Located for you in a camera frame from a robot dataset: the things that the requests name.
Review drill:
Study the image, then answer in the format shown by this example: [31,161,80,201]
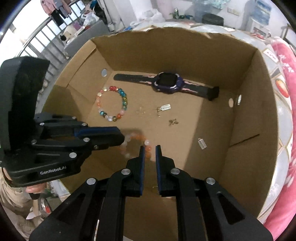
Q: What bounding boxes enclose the orange pink bead bracelet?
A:
[116,131,153,163]

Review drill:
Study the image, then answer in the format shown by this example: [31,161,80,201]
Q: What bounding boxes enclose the person's left hand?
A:
[26,183,47,194]

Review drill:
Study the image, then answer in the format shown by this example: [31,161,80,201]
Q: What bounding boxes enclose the beige trouser leg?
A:
[1,168,44,240]

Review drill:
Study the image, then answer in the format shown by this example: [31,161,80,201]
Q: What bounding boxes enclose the silver barcode tag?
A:
[198,138,207,150]

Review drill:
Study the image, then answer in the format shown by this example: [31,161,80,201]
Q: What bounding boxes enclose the pink floral blanket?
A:
[264,37,295,240]

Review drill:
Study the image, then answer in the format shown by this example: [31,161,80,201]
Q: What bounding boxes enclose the silver tag charm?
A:
[157,104,171,117]

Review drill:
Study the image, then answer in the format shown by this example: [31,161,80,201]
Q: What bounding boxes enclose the small gold flower charm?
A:
[169,118,179,126]

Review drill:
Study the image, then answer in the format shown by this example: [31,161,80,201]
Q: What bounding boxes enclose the purple kids smartwatch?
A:
[113,72,220,101]

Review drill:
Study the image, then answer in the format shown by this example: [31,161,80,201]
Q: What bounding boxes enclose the brown cardboard box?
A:
[43,27,279,241]

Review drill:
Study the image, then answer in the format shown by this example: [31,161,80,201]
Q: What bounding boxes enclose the metal balcony railing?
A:
[14,0,88,93]

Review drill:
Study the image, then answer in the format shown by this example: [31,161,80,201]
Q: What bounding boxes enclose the hanging clothes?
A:
[40,0,72,27]

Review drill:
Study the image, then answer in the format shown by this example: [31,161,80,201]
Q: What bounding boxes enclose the floral fruit-print tablecloth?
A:
[194,25,292,223]

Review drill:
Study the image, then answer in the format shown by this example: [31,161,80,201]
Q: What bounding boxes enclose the multicolour bead bracelet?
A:
[96,85,129,122]

